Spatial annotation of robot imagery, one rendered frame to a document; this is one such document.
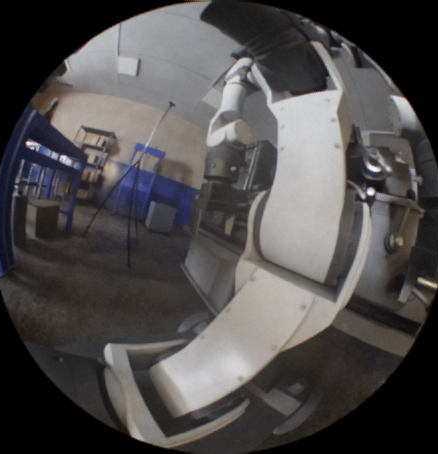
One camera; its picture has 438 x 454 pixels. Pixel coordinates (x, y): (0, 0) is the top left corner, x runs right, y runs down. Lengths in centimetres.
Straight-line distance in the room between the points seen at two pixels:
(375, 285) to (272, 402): 40
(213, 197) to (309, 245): 22
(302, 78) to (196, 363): 51
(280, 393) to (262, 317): 33
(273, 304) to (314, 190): 15
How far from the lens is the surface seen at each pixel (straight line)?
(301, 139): 22
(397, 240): 42
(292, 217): 17
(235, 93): 46
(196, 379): 23
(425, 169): 24
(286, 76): 33
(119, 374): 25
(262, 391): 47
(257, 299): 20
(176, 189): 406
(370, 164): 46
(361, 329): 48
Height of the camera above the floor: 58
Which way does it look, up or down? 2 degrees down
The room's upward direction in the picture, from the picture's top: 18 degrees clockwise
